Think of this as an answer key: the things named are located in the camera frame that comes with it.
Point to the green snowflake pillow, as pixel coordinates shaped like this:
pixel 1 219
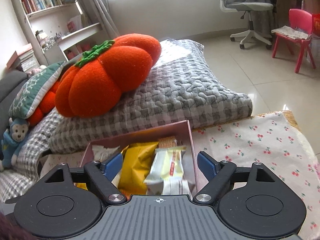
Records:
pixel 32 90

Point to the stack of books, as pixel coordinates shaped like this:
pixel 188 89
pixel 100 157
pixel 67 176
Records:
pixel 25 57

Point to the dark grey sofa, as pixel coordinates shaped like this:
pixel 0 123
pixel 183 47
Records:
pixel 10 85

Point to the orange pumpkin cushion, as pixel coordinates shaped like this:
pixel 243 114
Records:
pixel 100 80

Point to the grey checked quilt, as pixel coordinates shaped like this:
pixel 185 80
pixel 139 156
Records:
pixel 32 150

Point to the woven straw mat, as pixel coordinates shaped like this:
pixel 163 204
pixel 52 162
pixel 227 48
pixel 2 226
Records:
pixel 293 121

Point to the white bookshelf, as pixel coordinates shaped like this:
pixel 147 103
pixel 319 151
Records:
pixel 72 33

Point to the patterned cloth on chair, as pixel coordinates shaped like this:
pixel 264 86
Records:
pixel 290 32

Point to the white packet with red label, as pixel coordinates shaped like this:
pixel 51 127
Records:
pixel 162 167

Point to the grey checkered quilted blanket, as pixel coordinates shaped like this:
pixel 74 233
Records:
pixel 180 87

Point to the person's dark maroon clothing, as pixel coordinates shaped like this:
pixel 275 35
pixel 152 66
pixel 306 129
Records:
pixel 7 227

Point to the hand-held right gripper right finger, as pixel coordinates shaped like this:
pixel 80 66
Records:
pixel 206 165

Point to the small orange cushion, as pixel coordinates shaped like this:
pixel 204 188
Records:
pixel 46 105

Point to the pink cardboard box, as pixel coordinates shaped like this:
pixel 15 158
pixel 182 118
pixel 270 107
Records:
pixel 140 135

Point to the clear plastic bag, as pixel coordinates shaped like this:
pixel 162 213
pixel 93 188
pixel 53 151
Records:
pixel 180 48

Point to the blue monkey plush toy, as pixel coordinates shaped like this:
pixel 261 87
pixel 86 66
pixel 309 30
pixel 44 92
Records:
pixel 17 132

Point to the red plastic child chair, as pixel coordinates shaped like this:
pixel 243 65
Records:
pixel 300 17

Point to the cherry print cloth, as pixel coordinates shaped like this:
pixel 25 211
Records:
pixel 262 150

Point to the grey office chair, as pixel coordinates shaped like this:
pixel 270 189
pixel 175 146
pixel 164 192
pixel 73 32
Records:
pixel 250 5

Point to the brown wafer snack packet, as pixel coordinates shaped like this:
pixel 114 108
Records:
pixel 167 142

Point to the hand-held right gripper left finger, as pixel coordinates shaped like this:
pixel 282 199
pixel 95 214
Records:
pixel 113 165

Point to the grey curtain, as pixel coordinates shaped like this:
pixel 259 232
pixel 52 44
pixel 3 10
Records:
pixel 92 5

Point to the red paper bag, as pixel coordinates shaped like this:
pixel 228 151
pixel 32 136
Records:
pixel 316 23

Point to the wooden desk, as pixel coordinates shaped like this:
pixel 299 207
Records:
pixel 287 7

